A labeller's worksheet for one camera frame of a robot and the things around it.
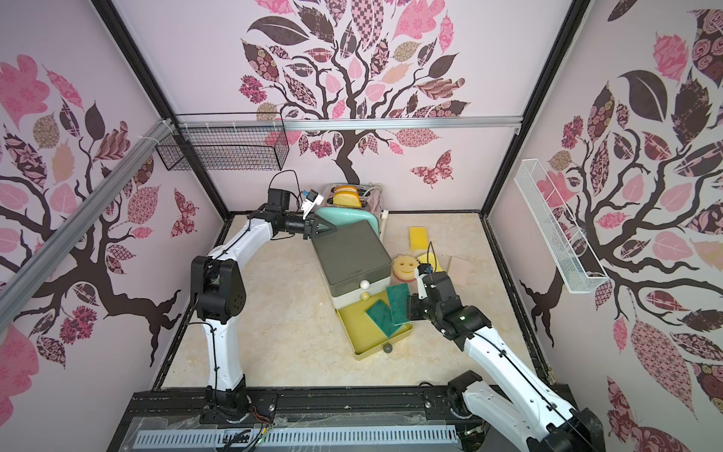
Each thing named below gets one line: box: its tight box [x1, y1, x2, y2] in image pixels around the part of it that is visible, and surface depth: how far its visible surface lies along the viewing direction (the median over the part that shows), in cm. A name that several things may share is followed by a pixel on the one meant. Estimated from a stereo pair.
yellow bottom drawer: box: [335, 290, 414, 361], surface depth 88 cm
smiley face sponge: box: [391, 254, 420, 283], surface depth 100 cm
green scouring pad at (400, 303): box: [385, 282, 412, 326], surface depth 82 cm
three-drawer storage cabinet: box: [311, 220, 413, 361], surface depth 85 cm
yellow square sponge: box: [409, 226, 429, 251], surface depth 113 cm
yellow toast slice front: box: [333, 191, 362, 209], surface depth 100 cm
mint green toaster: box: [315, 181, 384, 241], surface depth 102 cm
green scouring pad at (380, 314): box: [365, 299, 404, 339], surface depth 90 cm
